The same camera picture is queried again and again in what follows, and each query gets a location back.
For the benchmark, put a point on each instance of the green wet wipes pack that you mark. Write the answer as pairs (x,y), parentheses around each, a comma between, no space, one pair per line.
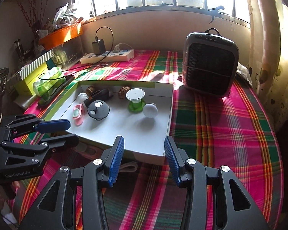
(48,80)

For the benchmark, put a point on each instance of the right brown walnut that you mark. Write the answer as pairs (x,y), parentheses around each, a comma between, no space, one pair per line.
(122,92)

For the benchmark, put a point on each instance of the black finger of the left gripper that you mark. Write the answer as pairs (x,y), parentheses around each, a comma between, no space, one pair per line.
(58,143)

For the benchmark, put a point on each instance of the brown walnut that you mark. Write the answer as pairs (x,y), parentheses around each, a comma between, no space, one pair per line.
(90,90)
(122,92)

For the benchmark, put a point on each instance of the yellow green box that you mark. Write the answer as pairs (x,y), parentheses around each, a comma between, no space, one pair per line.
(25,87)

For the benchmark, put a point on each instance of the green spool with white top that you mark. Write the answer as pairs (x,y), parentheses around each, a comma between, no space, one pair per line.
(135,97)

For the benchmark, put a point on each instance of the plaid bed cover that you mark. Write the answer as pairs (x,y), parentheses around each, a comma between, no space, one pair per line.
(233,131)

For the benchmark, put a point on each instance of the black charger adapter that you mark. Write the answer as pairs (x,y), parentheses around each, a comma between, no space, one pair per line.
(98,47)

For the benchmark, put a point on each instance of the black smartphone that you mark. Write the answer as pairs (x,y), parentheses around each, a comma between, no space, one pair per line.
(56,89)

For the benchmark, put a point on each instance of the orange plastic tray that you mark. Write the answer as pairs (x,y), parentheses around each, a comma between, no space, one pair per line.
(61,36)

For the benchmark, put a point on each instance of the white power strip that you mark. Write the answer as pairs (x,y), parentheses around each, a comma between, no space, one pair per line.
(123,55)

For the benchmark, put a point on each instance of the black clear-ended small device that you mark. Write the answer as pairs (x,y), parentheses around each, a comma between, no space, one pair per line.
(104,95)

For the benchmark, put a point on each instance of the white round knob gadget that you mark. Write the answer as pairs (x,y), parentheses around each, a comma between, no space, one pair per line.
(150,110)

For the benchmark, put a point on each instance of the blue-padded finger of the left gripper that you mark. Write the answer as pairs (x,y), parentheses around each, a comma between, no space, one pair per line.
(53,126)

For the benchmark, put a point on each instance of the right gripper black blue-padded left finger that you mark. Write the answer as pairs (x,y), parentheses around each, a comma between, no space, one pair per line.
(55,206)

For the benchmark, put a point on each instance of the pink case with mint oval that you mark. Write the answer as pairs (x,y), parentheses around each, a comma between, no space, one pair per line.
(78,117)

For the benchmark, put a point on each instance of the heart patterned curtain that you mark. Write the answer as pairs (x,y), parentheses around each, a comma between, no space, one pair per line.
(268,61)

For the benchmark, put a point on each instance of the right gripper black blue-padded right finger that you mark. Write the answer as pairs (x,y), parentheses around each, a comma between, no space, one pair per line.
(233,206)

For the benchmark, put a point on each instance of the left brown walnut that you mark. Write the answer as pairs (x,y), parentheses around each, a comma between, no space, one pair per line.
(90,90)

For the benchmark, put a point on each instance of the grey black space heater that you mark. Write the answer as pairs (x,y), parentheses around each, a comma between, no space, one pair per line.
(209,63)

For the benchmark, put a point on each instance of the black round disc with buttons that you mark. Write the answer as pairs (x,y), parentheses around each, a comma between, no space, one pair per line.
(98,110)

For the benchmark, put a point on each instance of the shallow green white cardboard box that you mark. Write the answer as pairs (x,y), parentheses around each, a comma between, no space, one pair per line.
(144,137)

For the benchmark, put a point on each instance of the red twig branches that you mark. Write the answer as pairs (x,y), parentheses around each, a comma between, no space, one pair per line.
(33,12)

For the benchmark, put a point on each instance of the small clear white jar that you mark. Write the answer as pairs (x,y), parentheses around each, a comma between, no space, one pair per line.
(82,97)

